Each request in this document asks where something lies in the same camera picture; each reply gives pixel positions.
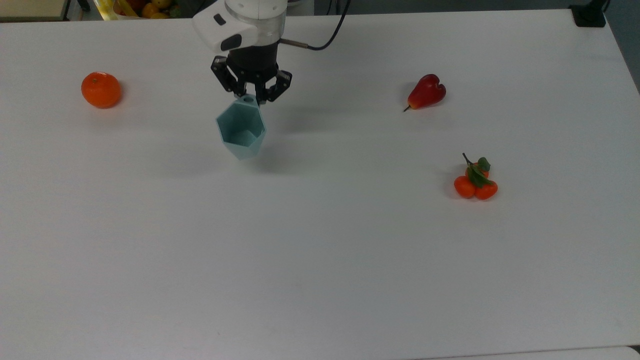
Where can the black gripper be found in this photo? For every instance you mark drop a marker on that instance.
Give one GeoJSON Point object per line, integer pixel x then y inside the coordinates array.
{"type": "Point", "coordinates": [253, 62]}

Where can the teal faceted mug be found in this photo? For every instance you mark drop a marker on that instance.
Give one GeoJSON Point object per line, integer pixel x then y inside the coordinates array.
{"type": "Point", "coordinates": [242, 131]}

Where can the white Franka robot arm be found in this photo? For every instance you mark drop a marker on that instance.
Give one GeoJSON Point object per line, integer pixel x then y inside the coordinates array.
{"type": "Point", "coordinates": [245, 22]}

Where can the pile of toy fruit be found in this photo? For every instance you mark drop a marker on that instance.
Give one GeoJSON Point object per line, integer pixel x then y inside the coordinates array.
{"type": "Point", "coordinates": [145, 7]}

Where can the round orange fruit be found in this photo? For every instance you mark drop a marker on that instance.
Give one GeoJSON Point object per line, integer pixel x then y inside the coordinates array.
{"type": "Point", "coordinates": [101, 90]}

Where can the red pear-shaped fruit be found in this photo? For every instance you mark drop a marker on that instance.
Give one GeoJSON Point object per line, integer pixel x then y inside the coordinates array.
{"type": "Point", "coordinates": [426, 92]}

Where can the beige wooden box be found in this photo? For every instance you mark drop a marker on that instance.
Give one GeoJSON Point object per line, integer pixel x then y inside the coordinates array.
{"type": "Point", "coordinates": [32, 9]}

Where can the small oranges cluster with leaves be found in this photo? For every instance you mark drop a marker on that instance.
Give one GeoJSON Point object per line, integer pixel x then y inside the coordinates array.
{"type": "Point", "coordinates": [475, 186]}

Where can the black table clamp mount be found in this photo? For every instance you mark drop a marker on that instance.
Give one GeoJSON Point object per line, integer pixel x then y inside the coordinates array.
{"type": "Point", "coordinates": [588, 16]}

